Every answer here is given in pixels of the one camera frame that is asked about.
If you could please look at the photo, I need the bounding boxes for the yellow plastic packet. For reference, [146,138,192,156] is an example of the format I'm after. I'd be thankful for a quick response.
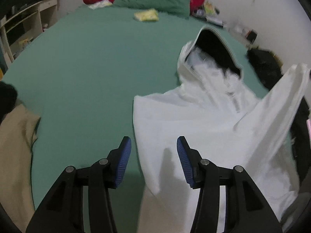
[134,9,159,22]

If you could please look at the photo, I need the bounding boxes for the black clothes pile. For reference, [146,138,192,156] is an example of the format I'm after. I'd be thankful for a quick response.
[246,48,311,183]

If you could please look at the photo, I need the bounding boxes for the white hooded zip jacket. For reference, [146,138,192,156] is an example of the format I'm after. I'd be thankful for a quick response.
[133,26,310,232]

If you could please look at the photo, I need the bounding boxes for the green bed sheet mattress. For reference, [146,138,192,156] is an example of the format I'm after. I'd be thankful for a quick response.
[0,3,300,233]

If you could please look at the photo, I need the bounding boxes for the books and snack pile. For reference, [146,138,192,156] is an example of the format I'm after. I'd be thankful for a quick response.
[191,0,225,28]

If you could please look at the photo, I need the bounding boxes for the black garment at bed edge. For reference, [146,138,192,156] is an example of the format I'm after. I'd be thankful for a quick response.
[0,81,18,122]

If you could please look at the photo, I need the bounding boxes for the white patterned packet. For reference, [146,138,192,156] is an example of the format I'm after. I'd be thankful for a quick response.
[88,0,113,10]

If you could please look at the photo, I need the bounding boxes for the cream wooden desk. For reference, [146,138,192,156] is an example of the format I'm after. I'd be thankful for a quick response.
[1,0,59,66]

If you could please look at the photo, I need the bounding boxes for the beige folded trousers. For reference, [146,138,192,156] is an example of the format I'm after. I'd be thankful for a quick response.
[1,104,41,232]

